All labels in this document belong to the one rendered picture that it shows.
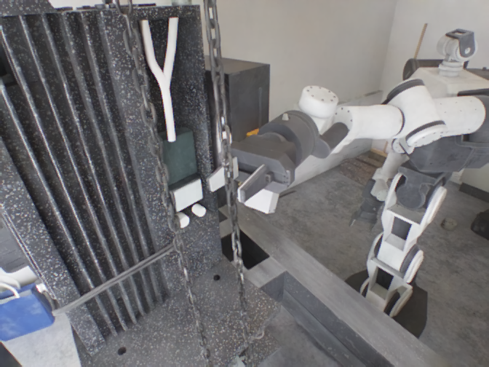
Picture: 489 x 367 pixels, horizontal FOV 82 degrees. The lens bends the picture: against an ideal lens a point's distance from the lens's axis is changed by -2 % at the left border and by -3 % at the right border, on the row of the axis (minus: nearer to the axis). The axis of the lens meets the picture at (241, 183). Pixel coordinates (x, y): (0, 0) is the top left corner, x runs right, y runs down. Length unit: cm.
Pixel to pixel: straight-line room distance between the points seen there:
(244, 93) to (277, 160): 30
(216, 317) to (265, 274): 45
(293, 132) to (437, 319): 187
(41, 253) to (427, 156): 107
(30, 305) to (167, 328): 133
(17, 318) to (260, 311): 159
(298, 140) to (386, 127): 25
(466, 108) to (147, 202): 75
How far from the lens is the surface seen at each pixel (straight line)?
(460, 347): 215
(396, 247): 140
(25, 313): 213
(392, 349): 116
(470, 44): 107
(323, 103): 53
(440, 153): 111
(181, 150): 73
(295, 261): 131
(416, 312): 195
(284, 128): 46
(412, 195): 123
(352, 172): 319
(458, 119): 81
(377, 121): 65
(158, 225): 73
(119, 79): 58
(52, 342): 216
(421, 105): 71
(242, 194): 37
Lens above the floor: 161
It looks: 32 degrees down
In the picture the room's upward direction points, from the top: 2 degrees counter-clockwise
